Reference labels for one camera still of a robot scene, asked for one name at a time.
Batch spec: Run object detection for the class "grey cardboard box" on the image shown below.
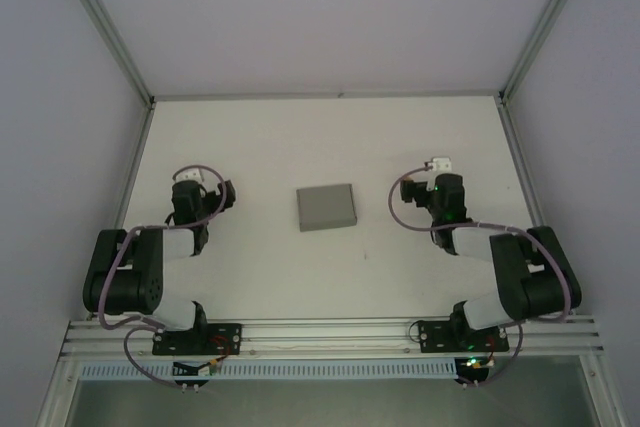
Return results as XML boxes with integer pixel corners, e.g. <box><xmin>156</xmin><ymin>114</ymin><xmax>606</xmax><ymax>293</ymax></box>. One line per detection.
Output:
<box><xmin>295</xmin><ymin>182</ymin><xmax>358</xmax><ymax>233</ymax></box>

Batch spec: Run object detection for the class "grey metal panel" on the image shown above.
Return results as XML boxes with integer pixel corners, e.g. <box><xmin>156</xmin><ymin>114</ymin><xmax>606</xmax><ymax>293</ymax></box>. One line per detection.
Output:
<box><xmin>64</xmin><ymin>379</ymin><xmax>601</xmax><ymax>427</ymax></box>

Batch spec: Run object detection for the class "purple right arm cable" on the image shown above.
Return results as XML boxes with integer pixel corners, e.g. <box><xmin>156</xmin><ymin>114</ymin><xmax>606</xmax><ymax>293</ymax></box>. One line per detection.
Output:
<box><xmin>388</xmin><ymin>166</ymin><xmax>575</xmax><ymax>391</ymax></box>

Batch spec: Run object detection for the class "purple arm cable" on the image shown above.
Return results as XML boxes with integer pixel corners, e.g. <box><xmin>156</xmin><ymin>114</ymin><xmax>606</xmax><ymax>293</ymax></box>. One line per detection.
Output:
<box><xmin>388</xmin><ymin>166</ymin><xmax>575</xmax><ymax>391</ymax></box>
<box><xmin>97</xmin><ymin>164</ymin><xmax>236</xmax><ymax>391</ymax></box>

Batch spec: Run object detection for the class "aluminium table side rail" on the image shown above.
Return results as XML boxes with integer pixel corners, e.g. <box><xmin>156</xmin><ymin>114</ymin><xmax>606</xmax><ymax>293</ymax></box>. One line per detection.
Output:
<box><xmin>498</xmin><ymin>99</ymin><xmax>575</xmax><ymax>317</ymax></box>
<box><xmin>87</xmin><ymin>101</ymin><xmax>157</xmax><ymax>322</ymax></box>

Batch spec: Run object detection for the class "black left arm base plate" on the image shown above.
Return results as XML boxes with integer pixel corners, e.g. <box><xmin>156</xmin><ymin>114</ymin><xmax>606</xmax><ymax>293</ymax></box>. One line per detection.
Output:
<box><xmin>151</xmin><ymin>321</ymin><xmax>245</xmax><ymax>356</ymax></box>

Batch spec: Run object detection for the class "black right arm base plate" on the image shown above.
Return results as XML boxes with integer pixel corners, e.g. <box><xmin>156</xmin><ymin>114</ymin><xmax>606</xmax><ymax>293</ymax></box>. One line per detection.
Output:
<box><xmin>417</xmin><ymin>319</ymin><xmax>511</xmax><ymax>354</ymax></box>

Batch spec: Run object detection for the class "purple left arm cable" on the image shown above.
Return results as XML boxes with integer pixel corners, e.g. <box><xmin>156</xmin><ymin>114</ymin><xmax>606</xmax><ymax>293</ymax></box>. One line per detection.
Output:
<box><xmin>97</xmin><ymin>164</ymin><xmax>236</xmax><ymax>391</ymax></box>

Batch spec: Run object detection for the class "aluminium mounting rail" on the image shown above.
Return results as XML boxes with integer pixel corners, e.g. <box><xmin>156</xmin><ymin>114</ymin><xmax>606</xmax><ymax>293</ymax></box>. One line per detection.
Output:
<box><xmin>59</xmin><ymin>314</ymin><xmax>607</xmax><ymax>362</ymax></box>

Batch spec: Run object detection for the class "aluminium frame post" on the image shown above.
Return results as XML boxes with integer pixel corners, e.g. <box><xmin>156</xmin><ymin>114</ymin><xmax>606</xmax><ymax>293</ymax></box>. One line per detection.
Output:
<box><xmin>498</xmin><ymin>0</ymin><xmax>600</xmax><ymax>106</ymax></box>
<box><xmin>49</xmin><ymin>0</ymin><xmax>155</xmax><ymax>107</ymax></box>

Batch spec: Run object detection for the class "aluminium frame leg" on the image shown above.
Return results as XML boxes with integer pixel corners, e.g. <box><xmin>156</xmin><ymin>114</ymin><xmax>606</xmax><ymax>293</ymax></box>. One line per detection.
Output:
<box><xmin>34</xmin><ymin>361</ymin><xmax>84</xmax><ymax>427</ymax></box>
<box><xmin>579</xmin><ymin>359</ymin><xmax>640</xmax><ymax>427</ymax></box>

